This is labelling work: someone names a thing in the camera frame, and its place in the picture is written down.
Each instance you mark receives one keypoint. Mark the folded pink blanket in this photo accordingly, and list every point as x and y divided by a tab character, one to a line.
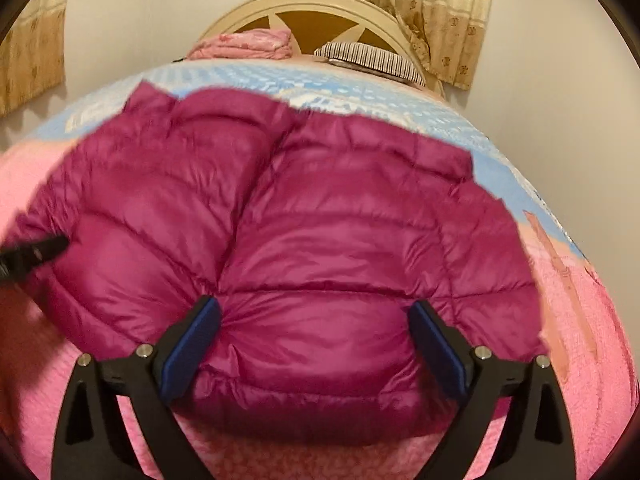
254	44

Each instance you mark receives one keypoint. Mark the magenta puffer down jacket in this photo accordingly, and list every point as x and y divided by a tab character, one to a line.
315	232

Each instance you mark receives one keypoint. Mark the striped pillow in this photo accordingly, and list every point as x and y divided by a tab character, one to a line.
373	59

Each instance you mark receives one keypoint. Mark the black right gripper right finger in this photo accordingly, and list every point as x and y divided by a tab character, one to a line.
535	441

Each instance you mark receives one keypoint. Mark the beige side curtain left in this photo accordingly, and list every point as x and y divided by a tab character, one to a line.
32	55

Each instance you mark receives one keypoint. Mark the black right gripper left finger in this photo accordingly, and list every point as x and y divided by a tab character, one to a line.
105	400

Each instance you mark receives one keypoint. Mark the cream wooden headboard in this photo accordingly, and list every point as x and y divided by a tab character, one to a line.
313	23

